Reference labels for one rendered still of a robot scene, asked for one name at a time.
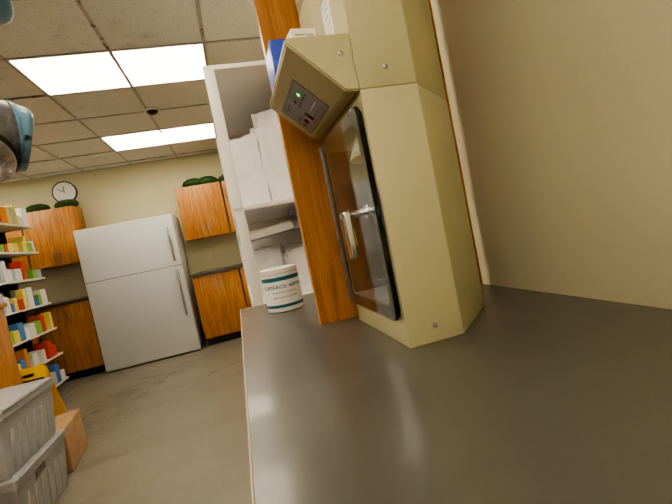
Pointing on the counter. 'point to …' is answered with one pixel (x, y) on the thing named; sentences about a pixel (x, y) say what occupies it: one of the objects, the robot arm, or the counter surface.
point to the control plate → (303, 106)
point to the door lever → (352, 229)
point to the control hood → (317, 75)
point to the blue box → (273, 58)
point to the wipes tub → (282, 288)
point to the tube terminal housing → (410, 165)
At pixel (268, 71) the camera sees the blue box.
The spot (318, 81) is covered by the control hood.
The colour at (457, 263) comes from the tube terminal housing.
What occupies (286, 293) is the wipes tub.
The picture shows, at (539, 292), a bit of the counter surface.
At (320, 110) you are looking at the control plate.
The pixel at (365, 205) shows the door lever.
